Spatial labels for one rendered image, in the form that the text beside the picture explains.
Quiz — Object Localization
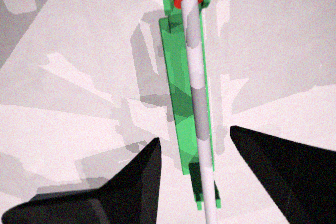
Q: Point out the grey tapered pin with red cap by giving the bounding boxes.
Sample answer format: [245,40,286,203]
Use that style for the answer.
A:
[174,0,218,224]

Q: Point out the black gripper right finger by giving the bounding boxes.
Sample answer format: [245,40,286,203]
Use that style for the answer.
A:
[230,125,336,224]

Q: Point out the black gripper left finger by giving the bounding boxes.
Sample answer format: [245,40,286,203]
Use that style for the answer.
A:
[1,137,162,224]

